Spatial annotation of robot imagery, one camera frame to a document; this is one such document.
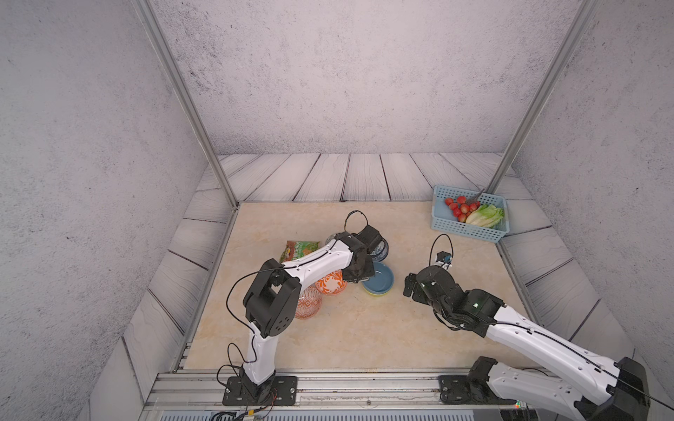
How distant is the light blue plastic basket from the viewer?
1.05 m

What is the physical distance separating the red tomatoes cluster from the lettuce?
0.02 m

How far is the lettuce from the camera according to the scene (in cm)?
107

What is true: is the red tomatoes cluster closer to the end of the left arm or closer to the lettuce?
the lettuce

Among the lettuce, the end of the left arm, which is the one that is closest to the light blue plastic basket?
the lettuce

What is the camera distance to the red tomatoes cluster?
113 centimetres

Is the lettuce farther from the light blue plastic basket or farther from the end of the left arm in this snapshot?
the end of the left arm

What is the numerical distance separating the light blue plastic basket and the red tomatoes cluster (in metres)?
0.01

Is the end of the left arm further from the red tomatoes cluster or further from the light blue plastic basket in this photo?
the red tomatoes cluster
